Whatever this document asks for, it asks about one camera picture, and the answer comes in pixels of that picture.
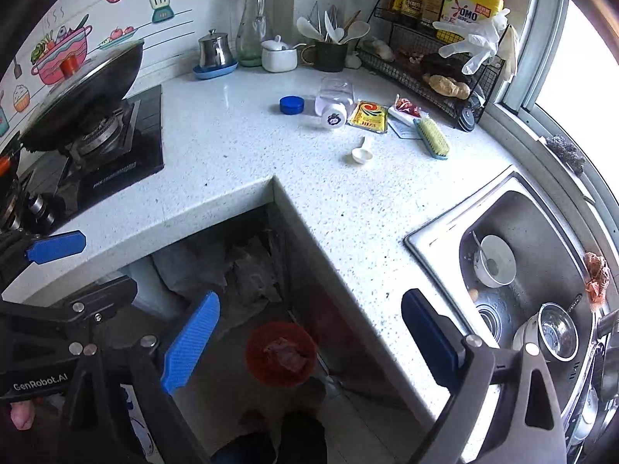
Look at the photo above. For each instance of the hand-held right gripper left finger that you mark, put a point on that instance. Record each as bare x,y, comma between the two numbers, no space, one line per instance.
191,343

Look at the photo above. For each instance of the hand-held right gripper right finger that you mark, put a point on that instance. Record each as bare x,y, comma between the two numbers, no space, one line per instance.
430,338

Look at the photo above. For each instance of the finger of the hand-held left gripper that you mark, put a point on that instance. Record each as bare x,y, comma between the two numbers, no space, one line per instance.
96,299
58,246

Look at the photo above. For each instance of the red bucket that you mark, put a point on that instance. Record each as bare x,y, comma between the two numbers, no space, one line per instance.
256,348

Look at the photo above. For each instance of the red sauce packet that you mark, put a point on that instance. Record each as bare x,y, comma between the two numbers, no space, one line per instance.
407,106

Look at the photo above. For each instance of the person's left hand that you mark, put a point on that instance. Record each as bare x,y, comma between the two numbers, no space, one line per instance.
22,418

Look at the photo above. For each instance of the small pale food scrap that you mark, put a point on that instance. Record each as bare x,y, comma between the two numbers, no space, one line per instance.
474,294

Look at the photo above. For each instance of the crumpled clear plastic bags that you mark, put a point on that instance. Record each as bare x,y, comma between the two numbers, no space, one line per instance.
217,266

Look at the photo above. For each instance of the metal spoon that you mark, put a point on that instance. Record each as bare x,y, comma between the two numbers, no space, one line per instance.
478,246

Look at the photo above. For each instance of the white ceramic bowl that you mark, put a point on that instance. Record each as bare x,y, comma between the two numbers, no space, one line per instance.
498,256

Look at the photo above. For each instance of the black gas stove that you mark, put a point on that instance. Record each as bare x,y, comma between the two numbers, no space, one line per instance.
125,159

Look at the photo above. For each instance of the steel cooking pot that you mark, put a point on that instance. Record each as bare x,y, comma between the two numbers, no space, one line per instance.
556,333

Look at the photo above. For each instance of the steel sink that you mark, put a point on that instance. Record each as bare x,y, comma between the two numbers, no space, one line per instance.
532,232

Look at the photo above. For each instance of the person's leg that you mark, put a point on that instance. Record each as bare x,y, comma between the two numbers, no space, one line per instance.
302,440

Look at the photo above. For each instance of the orange crumpled scrub net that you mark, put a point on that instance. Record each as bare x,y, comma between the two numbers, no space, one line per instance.
597,275

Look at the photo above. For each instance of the glass wok lid red knob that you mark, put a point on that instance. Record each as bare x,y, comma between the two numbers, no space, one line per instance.
87,70

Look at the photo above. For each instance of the steel faucet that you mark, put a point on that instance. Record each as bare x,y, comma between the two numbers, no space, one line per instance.
609,324

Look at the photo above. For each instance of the white plastic scoop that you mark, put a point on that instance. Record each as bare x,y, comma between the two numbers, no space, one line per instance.
360,154

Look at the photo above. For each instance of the green scrubbing brush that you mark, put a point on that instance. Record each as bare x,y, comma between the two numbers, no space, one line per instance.
433,138

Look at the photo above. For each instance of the white printed sachet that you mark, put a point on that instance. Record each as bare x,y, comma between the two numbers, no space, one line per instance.
404,131

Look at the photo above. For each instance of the black round disc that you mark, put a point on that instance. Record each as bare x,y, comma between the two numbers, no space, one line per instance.
466,116

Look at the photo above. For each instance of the steel wool scrubber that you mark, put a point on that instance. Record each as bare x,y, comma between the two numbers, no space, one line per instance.
566,152

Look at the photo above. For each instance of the yellow sauce packet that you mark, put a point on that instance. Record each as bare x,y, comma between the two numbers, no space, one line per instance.
368,116

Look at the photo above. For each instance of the blue dish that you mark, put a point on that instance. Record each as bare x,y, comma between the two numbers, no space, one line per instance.
215,72

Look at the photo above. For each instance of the steel oil pot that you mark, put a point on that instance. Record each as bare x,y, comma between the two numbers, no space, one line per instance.
213,51

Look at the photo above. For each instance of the ginger root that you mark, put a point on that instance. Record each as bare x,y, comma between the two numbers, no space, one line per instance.
447,86

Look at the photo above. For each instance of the clear plastic jar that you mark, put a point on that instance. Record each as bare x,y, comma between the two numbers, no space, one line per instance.
333,101

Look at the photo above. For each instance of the blue bottle cap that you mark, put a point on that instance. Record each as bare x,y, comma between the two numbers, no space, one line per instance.
291,105

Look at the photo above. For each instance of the white garlic bulb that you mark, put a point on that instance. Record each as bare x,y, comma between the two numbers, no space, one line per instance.
353,60
379,48

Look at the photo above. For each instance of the glass carafe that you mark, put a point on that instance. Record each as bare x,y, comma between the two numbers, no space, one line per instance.
251,29

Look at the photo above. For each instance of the white ceramic jar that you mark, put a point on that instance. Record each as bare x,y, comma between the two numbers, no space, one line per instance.
280,58

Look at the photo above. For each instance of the cream rubber glove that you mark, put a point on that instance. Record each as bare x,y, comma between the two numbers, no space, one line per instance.
508,53

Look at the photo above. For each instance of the dark utensil mug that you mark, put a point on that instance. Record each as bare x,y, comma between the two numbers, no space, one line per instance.
329,58

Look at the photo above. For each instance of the clear plastic glove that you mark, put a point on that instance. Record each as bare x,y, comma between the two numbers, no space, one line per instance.
483,38

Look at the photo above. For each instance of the bunch of white spoons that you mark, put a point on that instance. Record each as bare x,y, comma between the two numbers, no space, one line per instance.
355,31

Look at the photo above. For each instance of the kitchen cartoon wall sticker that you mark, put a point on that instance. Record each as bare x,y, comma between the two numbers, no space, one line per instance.
46,70

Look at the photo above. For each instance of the white window frame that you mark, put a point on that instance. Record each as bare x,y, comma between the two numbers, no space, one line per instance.
527,58

